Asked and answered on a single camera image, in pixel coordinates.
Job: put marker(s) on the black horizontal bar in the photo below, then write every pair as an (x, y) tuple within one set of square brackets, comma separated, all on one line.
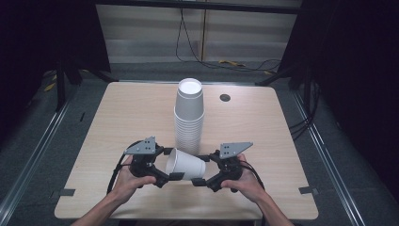
[(200, 6)]

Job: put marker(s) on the person's right hand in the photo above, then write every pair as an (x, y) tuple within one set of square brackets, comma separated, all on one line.
[(249, 185)]

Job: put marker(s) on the black curtain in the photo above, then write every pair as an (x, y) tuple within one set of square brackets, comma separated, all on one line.
[(47, 34), (354, 62)]

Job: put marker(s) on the yellow floor tape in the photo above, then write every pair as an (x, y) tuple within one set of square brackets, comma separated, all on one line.
[(49, 87), (231, 63)]

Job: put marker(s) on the metal floor rail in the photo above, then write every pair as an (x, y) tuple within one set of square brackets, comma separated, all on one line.
[(34, 150), (329, 157)]

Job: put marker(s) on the single white paper cup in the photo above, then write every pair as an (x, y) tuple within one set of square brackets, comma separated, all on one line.
[(185, 164)]

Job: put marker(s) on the round dark table grommet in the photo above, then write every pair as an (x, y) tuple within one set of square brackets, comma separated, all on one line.
[(225, 97)]

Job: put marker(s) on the stack of white paper cups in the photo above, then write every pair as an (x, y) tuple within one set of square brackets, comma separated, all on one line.
[(189, 119)]

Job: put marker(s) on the black stand leg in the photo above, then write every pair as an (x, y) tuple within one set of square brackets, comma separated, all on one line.
[(60, 91)]

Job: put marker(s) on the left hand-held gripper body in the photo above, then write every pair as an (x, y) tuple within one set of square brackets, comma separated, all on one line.
[(141, 163)]

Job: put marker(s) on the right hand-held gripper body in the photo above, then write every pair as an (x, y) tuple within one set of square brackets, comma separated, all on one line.
[(230, 169)]

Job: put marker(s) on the grey tape strip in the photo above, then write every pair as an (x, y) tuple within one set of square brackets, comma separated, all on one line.
[(67, 192), (308, 190)]

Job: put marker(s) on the person's left hand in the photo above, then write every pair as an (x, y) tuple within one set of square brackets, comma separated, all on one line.
[(127, 185)]

